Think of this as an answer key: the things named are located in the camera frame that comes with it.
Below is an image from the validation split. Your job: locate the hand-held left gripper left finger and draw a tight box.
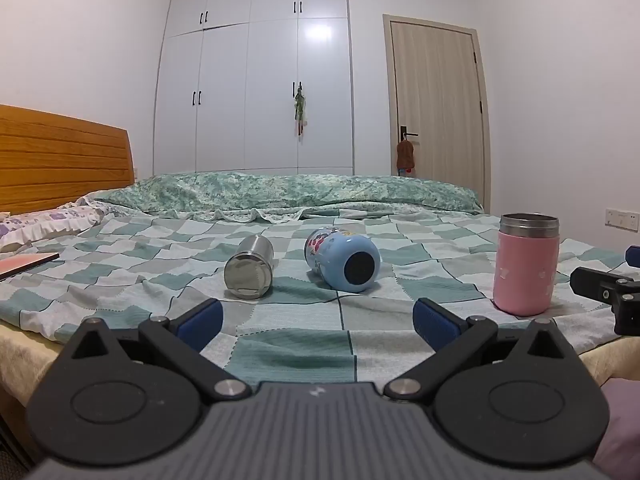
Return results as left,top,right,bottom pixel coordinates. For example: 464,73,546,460
56,298,252,405

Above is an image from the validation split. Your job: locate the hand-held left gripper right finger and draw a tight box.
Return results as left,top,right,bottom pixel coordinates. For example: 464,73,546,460
383,297,582,404

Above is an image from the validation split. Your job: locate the stainless steel cup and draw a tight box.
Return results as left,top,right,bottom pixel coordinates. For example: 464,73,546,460
223,234,275,301

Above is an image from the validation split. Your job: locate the blue printed cup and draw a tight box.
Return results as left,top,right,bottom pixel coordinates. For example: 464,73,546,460
304,226,382,294

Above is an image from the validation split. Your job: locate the pink cup with steel rim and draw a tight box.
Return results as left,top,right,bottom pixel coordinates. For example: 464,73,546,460
492,213,561,317

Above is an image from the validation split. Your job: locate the green checkered bed sheet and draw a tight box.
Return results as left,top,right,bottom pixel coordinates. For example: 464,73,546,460
0,205,634,386

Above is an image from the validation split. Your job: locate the person's pink clothing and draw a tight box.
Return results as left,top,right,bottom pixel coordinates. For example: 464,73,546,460
592,378,640,480

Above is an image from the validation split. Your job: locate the green floral quilt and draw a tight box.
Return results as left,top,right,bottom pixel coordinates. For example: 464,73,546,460
91,172,485,224

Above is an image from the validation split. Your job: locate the beige mattress cover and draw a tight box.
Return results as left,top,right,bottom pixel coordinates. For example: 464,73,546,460
0,321,640,418

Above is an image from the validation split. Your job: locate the purple floral pillow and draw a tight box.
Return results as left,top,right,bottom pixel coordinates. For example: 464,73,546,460
0,204,107,255

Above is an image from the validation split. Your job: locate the red flat book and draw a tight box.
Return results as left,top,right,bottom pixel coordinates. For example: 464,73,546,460
0,252,61,283

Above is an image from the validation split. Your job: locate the wooden headboard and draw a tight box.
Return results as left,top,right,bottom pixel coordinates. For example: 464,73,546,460
0,104,136,216

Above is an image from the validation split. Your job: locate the light wooden door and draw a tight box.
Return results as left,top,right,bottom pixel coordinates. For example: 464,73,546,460
382,14,491,212

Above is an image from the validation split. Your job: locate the green hanging ornament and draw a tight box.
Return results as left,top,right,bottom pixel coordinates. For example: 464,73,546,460
292,88,308,137

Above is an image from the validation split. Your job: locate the white wardrobe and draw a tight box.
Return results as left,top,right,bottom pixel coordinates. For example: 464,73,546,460
152,0,355,177

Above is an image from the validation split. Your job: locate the white wall socket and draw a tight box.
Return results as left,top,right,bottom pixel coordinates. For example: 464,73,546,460
604,207,640,233

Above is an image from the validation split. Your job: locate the brown bag on handle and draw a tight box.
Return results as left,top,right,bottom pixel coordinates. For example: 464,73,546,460
396,138,416,178

